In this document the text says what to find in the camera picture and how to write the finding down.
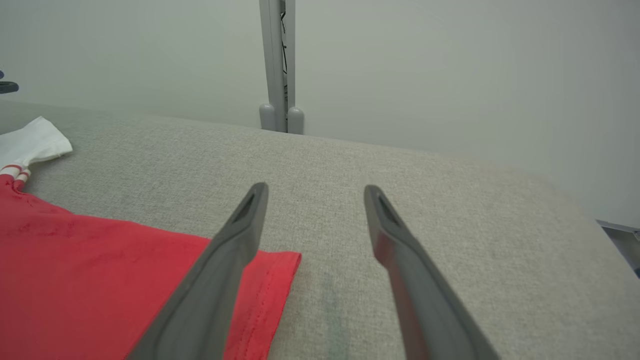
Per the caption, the dark grey rounded object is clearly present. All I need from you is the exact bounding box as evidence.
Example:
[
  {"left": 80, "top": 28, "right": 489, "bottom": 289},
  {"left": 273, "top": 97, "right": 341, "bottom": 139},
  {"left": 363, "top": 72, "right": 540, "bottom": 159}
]
[{"left": 0, "top": 70, "right": 20, "bottom": 95}]

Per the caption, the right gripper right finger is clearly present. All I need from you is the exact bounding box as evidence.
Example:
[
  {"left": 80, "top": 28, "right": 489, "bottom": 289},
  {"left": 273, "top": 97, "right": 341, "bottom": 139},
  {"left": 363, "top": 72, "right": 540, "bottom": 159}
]
[{"left": 363, "top": 184, "right": 502, "bottom": 360}]

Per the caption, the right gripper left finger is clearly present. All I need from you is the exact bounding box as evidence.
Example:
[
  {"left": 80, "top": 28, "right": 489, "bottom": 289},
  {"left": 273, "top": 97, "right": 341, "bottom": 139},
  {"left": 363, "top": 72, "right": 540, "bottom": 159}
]
[{"left": 127, "top": 182, "right": 270, "bottom": 360}]

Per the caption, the red and white jersey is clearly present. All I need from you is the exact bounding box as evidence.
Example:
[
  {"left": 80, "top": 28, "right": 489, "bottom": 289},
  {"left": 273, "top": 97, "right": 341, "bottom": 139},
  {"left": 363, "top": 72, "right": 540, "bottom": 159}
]
[{"left": 0, "top": 116, "right": 302, "bottom": 360}]

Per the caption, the grey partition post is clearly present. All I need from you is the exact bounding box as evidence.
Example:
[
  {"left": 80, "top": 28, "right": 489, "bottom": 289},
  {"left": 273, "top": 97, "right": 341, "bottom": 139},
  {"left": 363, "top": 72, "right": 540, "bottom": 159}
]
[{"left": 258, "top": 0, "right": 305, "bottom": 135}]

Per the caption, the grey metal rail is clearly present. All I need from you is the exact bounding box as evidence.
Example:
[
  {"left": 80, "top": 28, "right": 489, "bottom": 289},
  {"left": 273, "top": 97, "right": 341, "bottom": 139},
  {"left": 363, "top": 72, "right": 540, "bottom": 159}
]
[{"left": 595, "top": 219, "right": 640, "bottom": 278}]

